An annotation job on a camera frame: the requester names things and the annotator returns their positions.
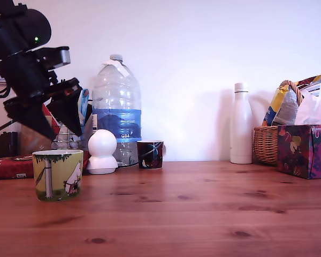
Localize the dark cartoon cup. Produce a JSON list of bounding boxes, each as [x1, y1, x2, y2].
[[136, 140, 168, 170]]

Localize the blue packet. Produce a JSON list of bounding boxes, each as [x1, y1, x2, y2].
[[79, 88, 93, 127]]

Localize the brown paper pouch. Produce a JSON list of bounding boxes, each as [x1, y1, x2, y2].
[[20, 122, 53, 156]]

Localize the black diagonal rod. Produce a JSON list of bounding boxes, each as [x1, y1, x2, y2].
[[0, 119, 14, 138]]

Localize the clear storage container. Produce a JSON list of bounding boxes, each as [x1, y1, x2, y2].
[[0, 71, 22, 162]]

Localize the large clear water bottle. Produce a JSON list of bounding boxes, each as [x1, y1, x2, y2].
[[91, 54, 143, 167]]

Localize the flat red box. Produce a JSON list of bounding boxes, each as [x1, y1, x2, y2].
[[0, 155, 91, 180]]

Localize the green cartoon mug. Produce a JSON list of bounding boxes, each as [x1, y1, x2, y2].
[[32, 149, 84, 202]]

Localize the white metal bottle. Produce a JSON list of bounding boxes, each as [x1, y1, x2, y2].
[[230, 82, 254, 164]]

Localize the wicker basket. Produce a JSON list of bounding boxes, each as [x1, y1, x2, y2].
[[253, 79, 304, 167]]

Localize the yellow blue snack bag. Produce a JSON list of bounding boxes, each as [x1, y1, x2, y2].
[[261, 85, 301, 127]]

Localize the floral tissue box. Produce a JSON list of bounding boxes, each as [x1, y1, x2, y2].
[[277, 124, 321, 180]]

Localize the red patterned snack bag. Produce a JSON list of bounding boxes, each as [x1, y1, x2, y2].
[[295, 74, 321, 99]]

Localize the white tissue paper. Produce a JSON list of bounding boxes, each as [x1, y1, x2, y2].
[[294, 89, 321, 126]]

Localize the wire utensil rack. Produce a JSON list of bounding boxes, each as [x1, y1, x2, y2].
[[51, 120, 87, 149]]

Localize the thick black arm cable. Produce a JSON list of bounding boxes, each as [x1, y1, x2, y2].
[[0, 79, 11, 99]]

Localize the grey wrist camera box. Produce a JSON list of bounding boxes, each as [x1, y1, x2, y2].
[[39, 46, 72, 72]]

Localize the small white round camera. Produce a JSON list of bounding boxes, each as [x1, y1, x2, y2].
[[86, 129, 119, 175]]

